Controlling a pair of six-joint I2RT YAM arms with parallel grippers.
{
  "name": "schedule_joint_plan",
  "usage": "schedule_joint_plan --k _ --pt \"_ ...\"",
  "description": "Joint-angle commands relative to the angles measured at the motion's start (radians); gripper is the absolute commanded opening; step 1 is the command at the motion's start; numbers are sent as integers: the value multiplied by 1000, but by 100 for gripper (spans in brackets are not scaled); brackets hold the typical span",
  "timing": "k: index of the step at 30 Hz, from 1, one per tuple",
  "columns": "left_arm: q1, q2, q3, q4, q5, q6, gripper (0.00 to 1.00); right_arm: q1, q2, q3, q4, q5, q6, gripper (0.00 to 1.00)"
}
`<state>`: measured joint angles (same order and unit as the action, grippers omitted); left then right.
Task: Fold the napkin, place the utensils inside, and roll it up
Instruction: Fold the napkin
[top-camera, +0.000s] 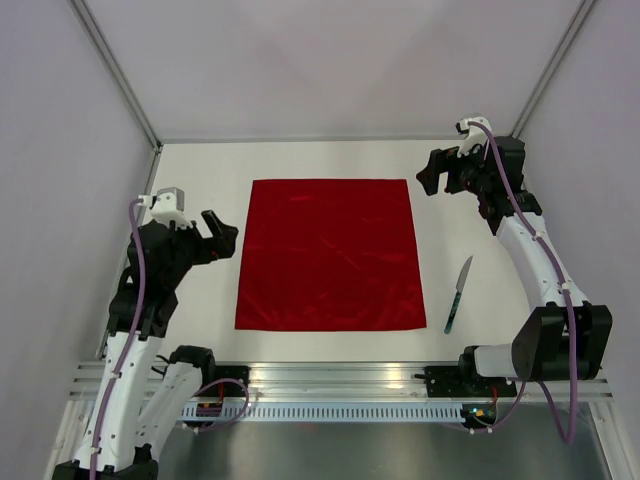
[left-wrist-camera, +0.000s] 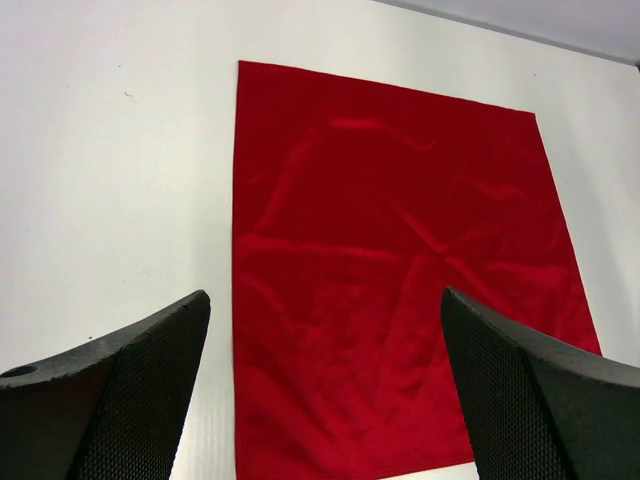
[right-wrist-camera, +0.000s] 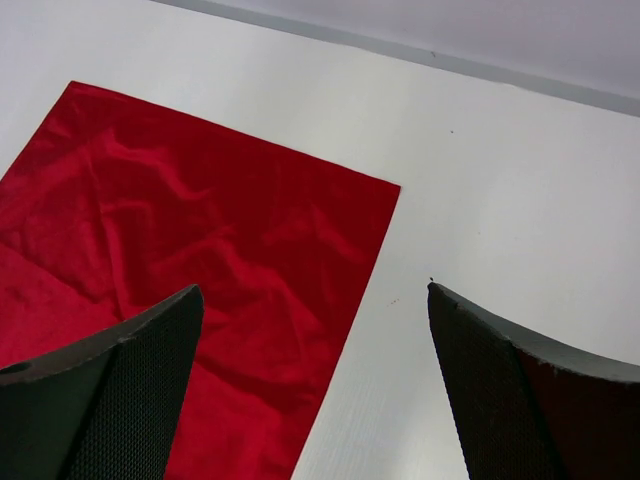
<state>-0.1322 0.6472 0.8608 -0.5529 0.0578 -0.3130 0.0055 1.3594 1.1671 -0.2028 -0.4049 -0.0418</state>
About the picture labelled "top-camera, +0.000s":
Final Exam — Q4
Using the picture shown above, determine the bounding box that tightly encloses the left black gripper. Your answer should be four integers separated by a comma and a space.
164, 209, 238, 287

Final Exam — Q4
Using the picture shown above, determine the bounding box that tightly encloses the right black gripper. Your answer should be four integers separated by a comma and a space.
417, 138, 494, 197

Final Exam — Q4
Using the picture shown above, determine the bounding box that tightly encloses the red cloth napkin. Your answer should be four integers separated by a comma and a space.
235, 179, 427, 332

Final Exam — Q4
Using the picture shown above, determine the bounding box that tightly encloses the green handled table knife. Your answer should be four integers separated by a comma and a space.
444, 256, 473, 334

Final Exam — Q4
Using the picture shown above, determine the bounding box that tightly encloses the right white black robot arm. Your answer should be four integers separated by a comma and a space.
416, 136, 613, 397

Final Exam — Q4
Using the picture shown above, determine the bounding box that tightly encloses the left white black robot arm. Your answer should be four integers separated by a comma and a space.
53, 210, 238, 479

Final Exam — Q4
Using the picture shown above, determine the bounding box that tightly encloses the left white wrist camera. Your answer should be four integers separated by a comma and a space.
138, 187, 194, 230

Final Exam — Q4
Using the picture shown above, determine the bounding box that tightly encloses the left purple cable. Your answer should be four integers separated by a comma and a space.
87, 198, 154, 474

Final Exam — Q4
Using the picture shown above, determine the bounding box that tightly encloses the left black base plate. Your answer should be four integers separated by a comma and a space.
212, 365, 250, 399

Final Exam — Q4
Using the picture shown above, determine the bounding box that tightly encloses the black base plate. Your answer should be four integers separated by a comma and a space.
212, 365, 250, 399
414, 366, 517, 399

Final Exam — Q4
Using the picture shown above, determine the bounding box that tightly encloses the aluminium mounting rail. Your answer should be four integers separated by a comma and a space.
66, 361, 613, 403

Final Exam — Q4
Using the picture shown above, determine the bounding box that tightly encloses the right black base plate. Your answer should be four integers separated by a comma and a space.
414, 366, 517, 399

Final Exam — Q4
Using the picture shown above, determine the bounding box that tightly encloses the white slotted cable duct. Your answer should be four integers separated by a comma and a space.
179, 403, 464, 424

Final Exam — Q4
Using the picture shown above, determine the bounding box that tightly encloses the right aluminium frame post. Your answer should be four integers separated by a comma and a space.
510, 0, 599, 138

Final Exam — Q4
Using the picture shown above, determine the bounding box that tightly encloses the aluminium frame post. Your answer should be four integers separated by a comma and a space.
510, 0, 599, 138
68, 0, 162, 152

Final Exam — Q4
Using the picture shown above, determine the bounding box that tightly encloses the left aluminium frame post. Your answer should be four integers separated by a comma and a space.
68, 0, 162, 152

